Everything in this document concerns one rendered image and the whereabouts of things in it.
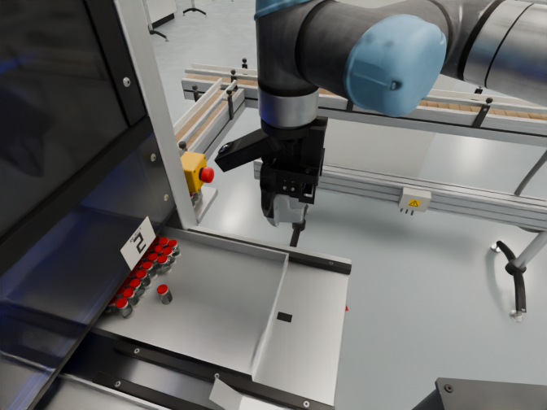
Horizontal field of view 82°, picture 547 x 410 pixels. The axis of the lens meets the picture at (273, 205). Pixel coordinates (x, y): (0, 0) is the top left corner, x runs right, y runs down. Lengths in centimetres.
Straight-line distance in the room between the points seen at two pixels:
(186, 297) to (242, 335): 15
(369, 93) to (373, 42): 4
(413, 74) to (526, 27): 12
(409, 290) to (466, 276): 34
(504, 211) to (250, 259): 125
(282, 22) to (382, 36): 10
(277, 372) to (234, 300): 16
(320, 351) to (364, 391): 94
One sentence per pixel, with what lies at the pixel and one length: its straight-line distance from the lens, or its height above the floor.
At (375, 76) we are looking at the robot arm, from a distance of 28.
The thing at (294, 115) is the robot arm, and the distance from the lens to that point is 38.
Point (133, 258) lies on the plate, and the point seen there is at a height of 101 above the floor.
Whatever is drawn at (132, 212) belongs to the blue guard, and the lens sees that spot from 60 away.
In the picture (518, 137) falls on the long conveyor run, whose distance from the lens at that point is 146.
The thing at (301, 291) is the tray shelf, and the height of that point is 88.
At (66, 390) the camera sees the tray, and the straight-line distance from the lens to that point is 71.
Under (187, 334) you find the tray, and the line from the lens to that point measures 67.
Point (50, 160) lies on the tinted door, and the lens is 48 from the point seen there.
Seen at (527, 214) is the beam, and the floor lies 51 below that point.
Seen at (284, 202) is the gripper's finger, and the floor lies 115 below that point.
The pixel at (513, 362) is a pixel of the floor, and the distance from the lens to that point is 190.
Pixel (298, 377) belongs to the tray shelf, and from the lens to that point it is 63.
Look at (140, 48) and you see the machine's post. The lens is 59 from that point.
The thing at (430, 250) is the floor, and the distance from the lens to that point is 209.
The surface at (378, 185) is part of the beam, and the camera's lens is 156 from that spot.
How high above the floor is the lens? 148
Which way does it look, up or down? 44 degrees down
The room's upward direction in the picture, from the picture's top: straight up
